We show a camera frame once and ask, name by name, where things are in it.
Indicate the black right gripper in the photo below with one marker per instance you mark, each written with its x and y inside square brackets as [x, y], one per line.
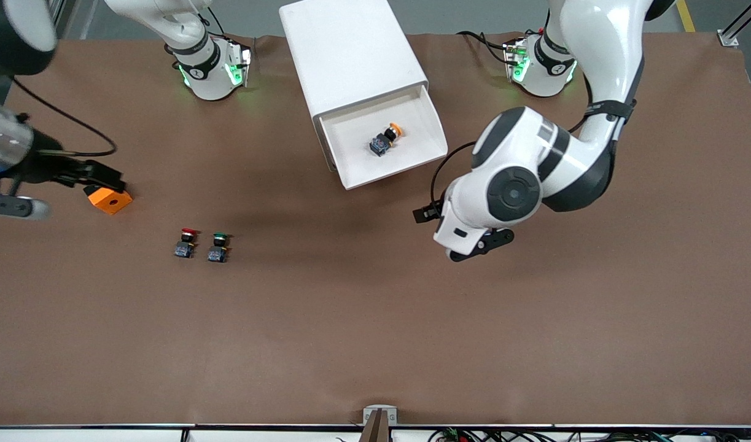
[45, 167]

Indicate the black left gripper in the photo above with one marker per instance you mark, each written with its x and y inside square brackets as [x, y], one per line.
[419, 216]

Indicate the yellow push button switch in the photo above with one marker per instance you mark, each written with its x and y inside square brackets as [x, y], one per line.
[381, 145]

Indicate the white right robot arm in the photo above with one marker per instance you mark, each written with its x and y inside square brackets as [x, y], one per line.
[209, 73]

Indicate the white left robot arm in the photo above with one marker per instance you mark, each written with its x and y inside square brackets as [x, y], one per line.
[602, 49]

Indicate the orange cube block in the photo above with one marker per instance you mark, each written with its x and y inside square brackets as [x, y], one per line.
[111, 201]

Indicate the red push button switch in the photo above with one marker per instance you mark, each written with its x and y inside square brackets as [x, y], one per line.
[184, 249]

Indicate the green push button switch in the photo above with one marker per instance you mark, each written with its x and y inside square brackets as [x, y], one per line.
[218, 253]

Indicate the metal table edge bracket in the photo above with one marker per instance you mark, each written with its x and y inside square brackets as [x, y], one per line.
[369, 414]

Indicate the white table edge rail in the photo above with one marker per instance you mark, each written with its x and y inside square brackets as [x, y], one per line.
[105, 436]

